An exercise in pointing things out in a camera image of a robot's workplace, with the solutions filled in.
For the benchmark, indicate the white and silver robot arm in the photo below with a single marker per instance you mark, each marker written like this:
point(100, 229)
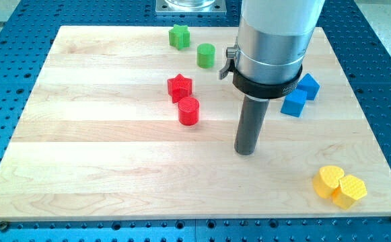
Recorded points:
point(273, 37)

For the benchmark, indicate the red star block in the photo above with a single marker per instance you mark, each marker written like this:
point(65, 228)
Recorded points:
point(179, 87)

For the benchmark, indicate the green star block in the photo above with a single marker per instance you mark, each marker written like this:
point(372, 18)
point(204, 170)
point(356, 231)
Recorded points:
point(179, 36)

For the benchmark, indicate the red cylinder block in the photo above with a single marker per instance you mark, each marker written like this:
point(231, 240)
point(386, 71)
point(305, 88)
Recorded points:
point(188, 111)

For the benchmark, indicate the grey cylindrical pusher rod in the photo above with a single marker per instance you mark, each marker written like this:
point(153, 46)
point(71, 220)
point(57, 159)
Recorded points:
point(250, 123)

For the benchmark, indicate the green cylinder block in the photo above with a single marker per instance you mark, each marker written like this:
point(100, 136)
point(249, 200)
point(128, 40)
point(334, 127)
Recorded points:
point(205, 55)

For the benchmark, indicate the light wooden board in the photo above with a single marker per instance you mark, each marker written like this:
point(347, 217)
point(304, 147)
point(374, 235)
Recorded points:
point(100, 138)

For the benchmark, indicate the blue cube block front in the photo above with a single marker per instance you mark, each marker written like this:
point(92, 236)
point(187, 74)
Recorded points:
point(294, 103)

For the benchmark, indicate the blue block rear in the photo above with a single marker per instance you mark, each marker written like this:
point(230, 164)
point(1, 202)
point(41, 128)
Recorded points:
point(310, 86)

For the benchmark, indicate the yellow heart block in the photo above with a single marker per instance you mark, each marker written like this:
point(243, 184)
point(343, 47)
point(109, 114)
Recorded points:
point(326, 180)

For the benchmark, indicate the yellow hexagon block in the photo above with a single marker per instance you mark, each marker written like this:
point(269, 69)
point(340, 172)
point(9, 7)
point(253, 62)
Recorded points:
point(350, 190)

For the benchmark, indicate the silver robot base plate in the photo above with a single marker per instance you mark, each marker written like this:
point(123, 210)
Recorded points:
point(190, 7)

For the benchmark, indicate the blue perforated metal table frame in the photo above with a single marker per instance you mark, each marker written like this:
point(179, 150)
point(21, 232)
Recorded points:
point(29, 28)

